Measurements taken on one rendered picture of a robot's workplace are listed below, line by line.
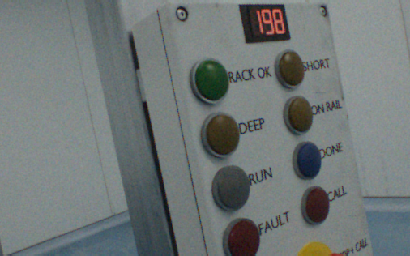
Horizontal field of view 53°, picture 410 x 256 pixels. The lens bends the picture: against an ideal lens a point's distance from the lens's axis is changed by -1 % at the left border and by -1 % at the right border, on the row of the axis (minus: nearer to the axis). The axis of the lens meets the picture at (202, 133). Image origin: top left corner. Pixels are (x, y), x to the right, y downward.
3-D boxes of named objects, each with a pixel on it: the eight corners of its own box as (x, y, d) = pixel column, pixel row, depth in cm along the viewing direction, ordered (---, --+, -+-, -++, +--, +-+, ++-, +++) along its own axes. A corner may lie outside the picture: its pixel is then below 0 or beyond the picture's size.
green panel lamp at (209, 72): (235, 97, 28) (227, 56, 28) (202, 103, 26) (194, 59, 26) (228, 99, 28) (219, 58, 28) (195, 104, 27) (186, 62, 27)
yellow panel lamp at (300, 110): (318, 128, 33) (312, 94, 33) (296, 135, 31) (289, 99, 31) (310, 129, 33) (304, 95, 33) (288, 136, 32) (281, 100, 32)
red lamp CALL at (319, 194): (335, 217, 33) (329, 183, 33) (313, 228, 31) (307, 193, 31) (326, 216, 34) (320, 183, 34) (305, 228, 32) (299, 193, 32)
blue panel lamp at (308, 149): (326, 173, 33) (321, 138, 33) (305, 182, 31) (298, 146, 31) (318, 173, 34) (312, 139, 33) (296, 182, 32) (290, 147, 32)
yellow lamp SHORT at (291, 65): (310, 83, 33) (304, 48, 32) (287, 87, 31) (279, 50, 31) (302, 85, 33) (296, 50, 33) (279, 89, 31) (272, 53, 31)
